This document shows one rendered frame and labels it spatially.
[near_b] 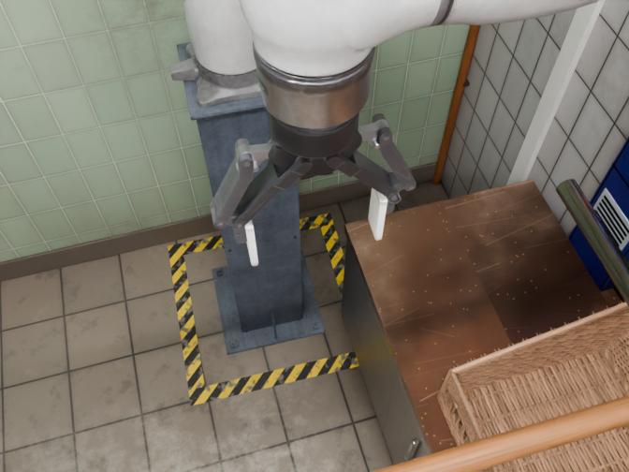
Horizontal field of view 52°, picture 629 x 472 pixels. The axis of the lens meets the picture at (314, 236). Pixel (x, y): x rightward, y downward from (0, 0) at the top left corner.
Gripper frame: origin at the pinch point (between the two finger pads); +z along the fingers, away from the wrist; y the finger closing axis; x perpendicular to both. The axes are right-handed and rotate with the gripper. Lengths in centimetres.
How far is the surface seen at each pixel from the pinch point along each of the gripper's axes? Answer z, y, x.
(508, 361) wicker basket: 64, -41, -3
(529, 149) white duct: 71, -73, -60
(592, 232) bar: 16.3, -39.9, -2.1
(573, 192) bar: 15.8, -40.2, -8.9
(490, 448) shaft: 13.0, -13.8, 22.6
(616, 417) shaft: 13.0, -28.6, 22.8
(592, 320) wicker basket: 54, -55, -4
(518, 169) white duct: 80, -73, -61
